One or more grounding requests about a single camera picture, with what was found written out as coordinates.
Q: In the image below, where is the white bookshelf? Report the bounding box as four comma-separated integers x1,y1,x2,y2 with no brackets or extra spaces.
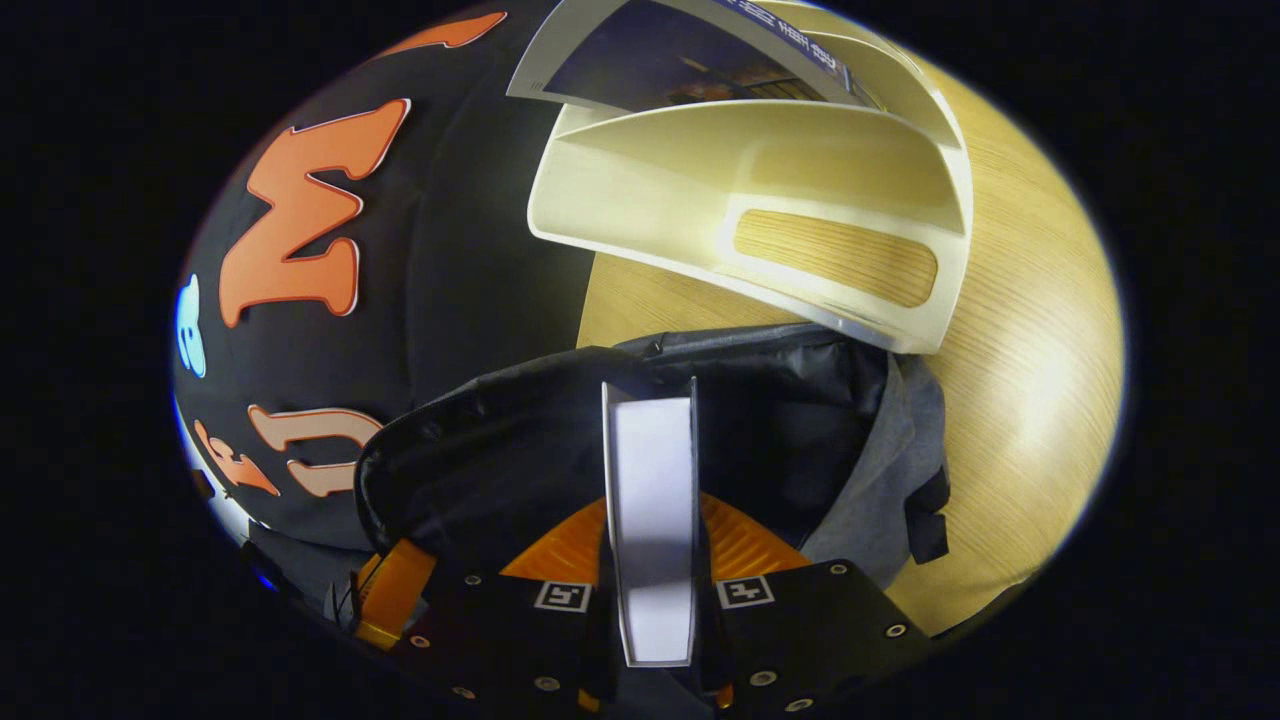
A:
527,0,976,356

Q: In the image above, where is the portrait cover book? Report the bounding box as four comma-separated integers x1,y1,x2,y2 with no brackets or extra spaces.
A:
600,378,701,669

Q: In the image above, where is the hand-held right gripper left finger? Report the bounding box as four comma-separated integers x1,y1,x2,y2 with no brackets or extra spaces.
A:
395,495,616,716

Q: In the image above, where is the blue spine book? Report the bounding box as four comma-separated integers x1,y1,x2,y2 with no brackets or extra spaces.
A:
507,0,881,111

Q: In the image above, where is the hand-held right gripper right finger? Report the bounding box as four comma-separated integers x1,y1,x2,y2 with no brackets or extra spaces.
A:
695,490,931,716

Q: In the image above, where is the grey schoolbag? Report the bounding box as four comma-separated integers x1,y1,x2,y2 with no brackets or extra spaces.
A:
355,322,951,591

